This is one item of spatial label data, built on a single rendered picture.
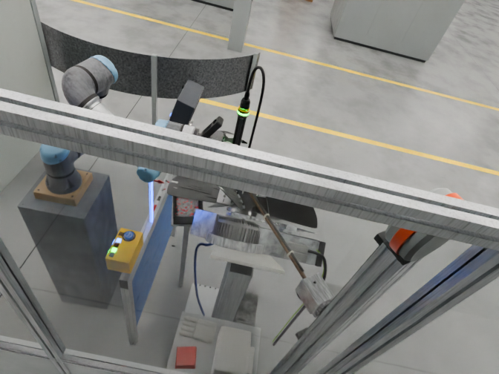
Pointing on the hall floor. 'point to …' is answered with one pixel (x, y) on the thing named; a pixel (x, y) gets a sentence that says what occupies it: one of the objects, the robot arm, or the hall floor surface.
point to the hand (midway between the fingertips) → (243, 144)
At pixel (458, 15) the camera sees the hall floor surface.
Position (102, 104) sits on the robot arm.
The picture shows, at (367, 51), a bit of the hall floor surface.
